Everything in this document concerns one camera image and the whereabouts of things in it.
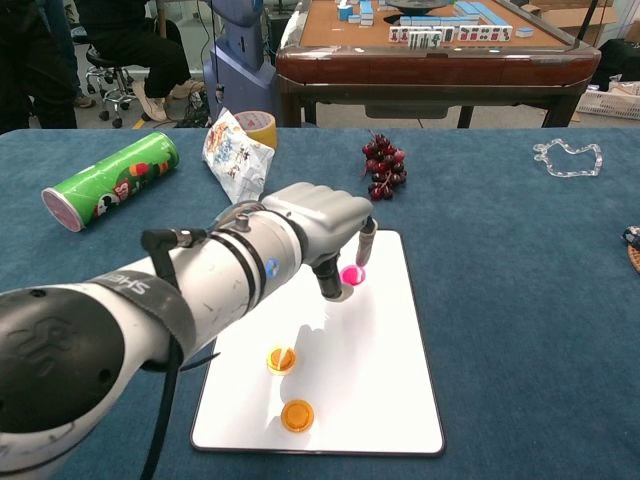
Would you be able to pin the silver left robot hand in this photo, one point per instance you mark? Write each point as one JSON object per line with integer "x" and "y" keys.
{"x": 325, "y": 215}

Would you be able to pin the pink disc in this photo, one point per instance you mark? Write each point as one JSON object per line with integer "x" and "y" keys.
{"x": 352, "y": 276}

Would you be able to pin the orange disc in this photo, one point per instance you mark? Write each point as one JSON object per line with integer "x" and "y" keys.
{"x": 280, "y": 359}
{"x": 297, "y": 415}

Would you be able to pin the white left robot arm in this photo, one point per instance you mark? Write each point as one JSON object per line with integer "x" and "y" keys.
{"x": 100, "y": 340}

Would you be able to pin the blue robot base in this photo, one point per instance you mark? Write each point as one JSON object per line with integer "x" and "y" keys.
{"x": 240, "y": 75}

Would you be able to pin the white rectangular board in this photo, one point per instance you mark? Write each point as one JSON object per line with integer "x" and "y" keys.
{"x": 375, "y": 375}

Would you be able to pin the dark red grape bunch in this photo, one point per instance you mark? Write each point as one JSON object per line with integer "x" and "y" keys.
{"x": 385, "y": 170}

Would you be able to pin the white printed snack bag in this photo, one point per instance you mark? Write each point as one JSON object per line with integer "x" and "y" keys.
{"x": 240, "y": 160}

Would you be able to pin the yellow tape roll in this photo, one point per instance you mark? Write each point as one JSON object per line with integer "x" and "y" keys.
{"x": 265, "y": 127}

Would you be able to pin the brown mahjong table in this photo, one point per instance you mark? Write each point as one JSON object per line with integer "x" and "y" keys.
{"x": 435, "y": 65}

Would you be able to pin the blue felt tablecloth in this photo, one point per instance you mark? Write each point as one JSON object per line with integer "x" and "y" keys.
{"x": 500, "y": 300}

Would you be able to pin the white bamboo mahjong tile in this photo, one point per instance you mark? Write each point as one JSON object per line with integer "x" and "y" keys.
{"x": 438, "y": 40}
{"x": 413, "y": 40}
{"x": 421, "y": 40}
{"x": 429, "y": 40}

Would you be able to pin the green chips can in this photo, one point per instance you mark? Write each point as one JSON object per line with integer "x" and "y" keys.
{"x": 115, "y": 180}

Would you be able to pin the dark round dish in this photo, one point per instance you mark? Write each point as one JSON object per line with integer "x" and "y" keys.
{"x": 415, "y": 5}

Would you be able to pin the seated person beige shoes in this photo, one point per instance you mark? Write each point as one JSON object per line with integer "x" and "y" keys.
{"x": 155, "y": 55}

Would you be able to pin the chrome wheeled stool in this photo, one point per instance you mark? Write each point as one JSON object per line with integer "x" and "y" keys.
{"x": 107, "y": 75}

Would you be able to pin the person in blue jeans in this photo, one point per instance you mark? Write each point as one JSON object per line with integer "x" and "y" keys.
{"x": 84, "y": 102}

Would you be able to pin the blue backed mahjong tile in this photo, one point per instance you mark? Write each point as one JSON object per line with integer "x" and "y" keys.
{"x": 524, "y": 32}

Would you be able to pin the white plastic basket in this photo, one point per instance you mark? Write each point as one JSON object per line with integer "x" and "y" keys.
{"x": 610, "y": 105}

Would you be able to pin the brown cardboard box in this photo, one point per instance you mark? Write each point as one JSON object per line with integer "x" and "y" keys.
{"x": 560, "y": 17}

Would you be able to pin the brown woven coaster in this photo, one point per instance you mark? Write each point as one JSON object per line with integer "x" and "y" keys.
{"x": 636, "y": 260}

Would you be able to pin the black tripod stand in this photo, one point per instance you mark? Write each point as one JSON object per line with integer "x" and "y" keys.
{"x": 583, "y": 25}

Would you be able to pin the person in black trousers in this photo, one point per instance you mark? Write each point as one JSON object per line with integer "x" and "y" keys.
{"x": 30, "y": 65}

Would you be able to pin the black bag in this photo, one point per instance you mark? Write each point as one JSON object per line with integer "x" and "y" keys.
{"x": 620, "y": 60}

